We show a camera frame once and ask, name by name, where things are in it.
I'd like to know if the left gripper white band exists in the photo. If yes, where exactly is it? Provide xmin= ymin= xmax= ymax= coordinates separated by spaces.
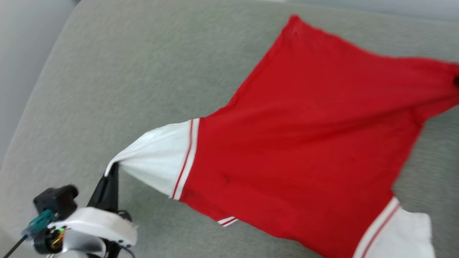
xmin=34 ymin=163 xmax=139 ymax=258

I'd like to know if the red and white shirt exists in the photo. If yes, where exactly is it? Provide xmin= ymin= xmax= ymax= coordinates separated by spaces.
xmin=104 ymin=14 xmax=459 ymax=258

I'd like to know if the grey fabric sofa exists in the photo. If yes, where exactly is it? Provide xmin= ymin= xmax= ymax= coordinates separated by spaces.
xmin=0 ymin=0 xmax=459 ymax=258

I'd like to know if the teal cable connector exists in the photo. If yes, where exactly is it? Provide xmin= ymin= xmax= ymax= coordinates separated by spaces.
xmin=22 ymin=210 xmax=58 ymax=239

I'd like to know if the thin black connector cable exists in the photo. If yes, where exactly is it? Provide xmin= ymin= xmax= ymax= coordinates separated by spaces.
xmin=0 ymin=235 xmax=29 ymax=258

